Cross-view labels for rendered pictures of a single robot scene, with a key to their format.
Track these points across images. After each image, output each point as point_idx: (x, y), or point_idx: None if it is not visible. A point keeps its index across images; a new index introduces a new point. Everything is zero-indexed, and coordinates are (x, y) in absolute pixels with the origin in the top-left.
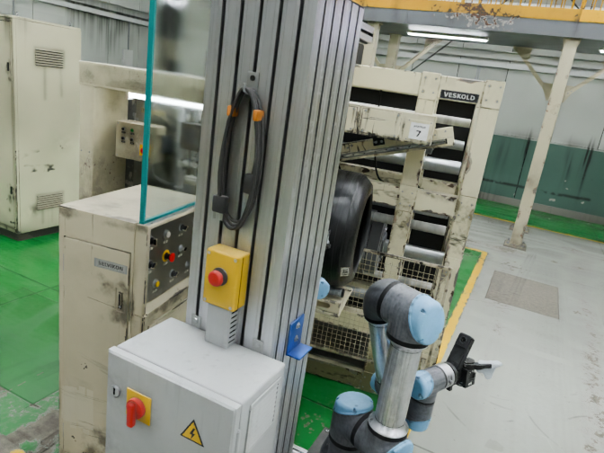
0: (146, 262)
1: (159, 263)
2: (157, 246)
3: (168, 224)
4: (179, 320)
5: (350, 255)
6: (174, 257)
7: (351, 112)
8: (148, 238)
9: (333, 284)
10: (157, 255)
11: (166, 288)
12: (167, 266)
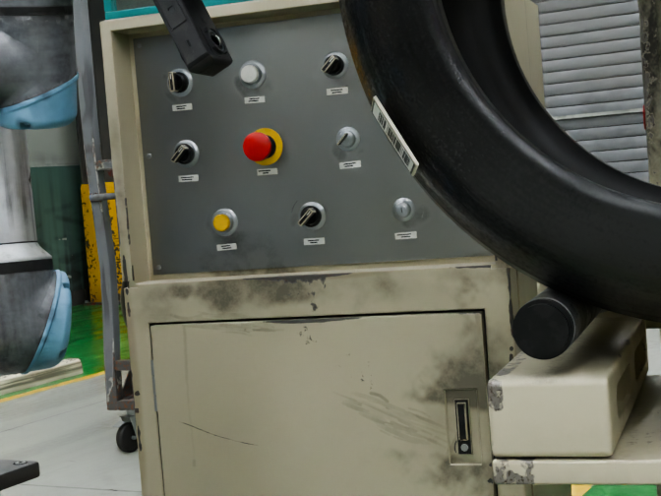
0: (109, 122)
1: (236, 164)
2: (217, 107)
3: (260, 44)
4: (315, 380)
5: (372, 22)
6: (264, 148)
7: None
8: (106, 56)
9: (503, 261)
10: (222, 136)
11: (291, 262)
12: (281, 185)
